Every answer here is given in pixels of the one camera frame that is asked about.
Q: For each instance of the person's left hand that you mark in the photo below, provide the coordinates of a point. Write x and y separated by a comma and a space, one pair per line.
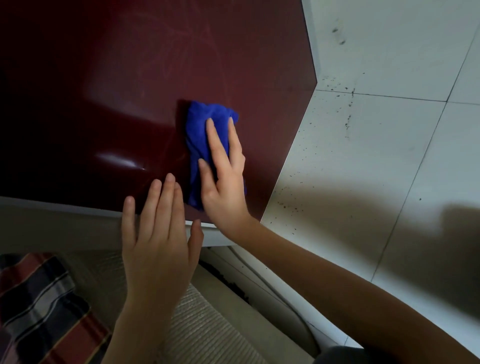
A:
157, 258

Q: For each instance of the person's right hand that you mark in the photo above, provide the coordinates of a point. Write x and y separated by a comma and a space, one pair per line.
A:
225, 195

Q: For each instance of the person's left middle finger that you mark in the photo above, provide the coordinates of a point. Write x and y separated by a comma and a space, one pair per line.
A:
165, 206

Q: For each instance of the person's right middle finger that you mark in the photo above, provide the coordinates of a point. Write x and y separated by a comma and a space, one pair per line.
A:
236, 144

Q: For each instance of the person's right thumb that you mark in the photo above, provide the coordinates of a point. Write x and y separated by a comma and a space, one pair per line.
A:
207, 176

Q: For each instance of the person's left little finger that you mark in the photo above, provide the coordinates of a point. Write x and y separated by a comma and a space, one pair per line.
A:
128, 225

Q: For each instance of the person's left thumb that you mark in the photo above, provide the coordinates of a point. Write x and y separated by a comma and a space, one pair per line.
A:
195, 243

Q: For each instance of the blue microfiber cloth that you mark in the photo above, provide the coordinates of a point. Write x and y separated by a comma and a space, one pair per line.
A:
198, 131

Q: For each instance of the person's left forearm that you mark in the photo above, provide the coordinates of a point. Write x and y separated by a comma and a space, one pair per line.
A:
138, 333

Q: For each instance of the person's right forearm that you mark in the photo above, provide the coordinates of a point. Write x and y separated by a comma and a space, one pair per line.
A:
337, 296

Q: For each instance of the red and navy striped blanket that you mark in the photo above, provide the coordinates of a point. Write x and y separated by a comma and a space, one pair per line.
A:
41, 303

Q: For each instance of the dark red glossy panel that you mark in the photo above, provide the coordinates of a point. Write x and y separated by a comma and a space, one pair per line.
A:
131, 82

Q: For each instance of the white curved bed frame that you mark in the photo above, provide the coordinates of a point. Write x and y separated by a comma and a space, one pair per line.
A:
270, 300

